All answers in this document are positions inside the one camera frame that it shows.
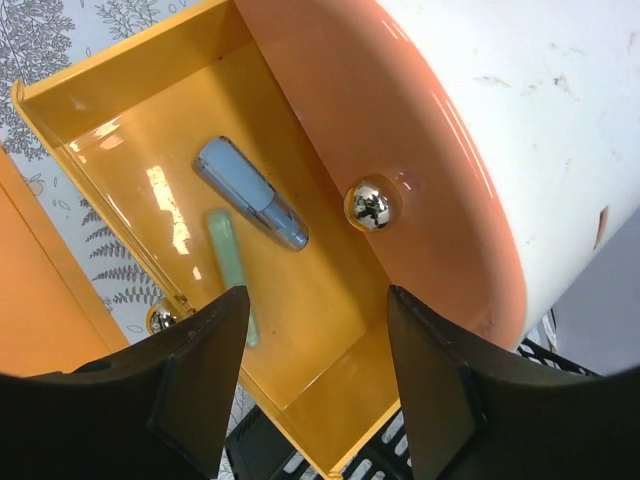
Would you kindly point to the black mesh file basket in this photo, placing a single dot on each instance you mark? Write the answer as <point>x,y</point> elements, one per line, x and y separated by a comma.
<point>255,449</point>

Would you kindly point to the blue stapler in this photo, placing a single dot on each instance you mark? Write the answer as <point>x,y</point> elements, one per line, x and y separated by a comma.
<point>228,171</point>

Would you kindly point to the yellow drawer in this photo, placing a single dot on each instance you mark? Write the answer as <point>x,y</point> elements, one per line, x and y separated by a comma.
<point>322,371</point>

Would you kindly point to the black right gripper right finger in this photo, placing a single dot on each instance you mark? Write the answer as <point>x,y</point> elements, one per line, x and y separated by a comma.
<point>473,410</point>

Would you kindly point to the green eraser stick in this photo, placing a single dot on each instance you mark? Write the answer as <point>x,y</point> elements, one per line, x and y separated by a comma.
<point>226,249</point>

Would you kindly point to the orange folder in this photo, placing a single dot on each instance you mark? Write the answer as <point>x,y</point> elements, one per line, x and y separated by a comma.
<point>51,316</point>

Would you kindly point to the cream round drawer cabinet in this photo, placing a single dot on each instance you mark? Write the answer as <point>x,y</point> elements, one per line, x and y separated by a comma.
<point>548,92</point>

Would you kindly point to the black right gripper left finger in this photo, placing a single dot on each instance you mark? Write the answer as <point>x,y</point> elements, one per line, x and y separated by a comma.
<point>158,409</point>

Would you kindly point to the orange drawer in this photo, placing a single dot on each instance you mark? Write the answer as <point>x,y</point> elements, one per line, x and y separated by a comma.
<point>374,110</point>

